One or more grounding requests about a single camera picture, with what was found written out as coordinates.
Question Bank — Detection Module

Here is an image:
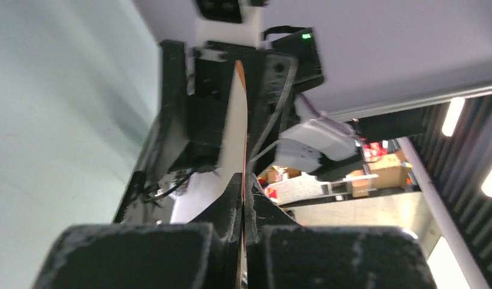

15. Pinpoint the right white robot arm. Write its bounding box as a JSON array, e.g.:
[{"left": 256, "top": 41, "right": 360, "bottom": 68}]
[{"left": 114, "top": 25, "right": 361, "bottom": 223}]

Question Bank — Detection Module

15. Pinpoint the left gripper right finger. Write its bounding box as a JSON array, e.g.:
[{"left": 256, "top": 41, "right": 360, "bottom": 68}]
[{"left": 244, "top": 174, "right": 436, "bottom": 288}]

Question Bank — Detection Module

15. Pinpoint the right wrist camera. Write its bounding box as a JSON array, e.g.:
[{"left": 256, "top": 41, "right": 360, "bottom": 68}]
[{"left": 193, "top": 0, "right": 269, "bottom": 48}]

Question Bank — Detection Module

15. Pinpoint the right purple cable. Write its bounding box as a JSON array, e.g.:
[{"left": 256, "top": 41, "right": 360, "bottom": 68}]
[{"left": 295, "top": 93, "right": 364, "bottom": 140}]

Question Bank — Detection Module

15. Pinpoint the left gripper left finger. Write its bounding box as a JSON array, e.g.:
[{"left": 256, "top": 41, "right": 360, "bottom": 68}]
[{"left": 33, "top": 173, "right": 243, "bottom": 288}]

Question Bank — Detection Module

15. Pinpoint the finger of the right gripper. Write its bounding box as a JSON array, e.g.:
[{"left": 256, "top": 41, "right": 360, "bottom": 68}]
[
  {"left": 244, "top": 53, "right": 297, "bottom": 175},
  {"left": 114, "top": 40, "right": 187, "bottom": 223}
]

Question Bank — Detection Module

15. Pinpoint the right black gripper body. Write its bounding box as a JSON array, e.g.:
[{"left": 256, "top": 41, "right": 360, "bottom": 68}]
[{"left": 190, "top": 25, "right": 324, "bottom": 168}]

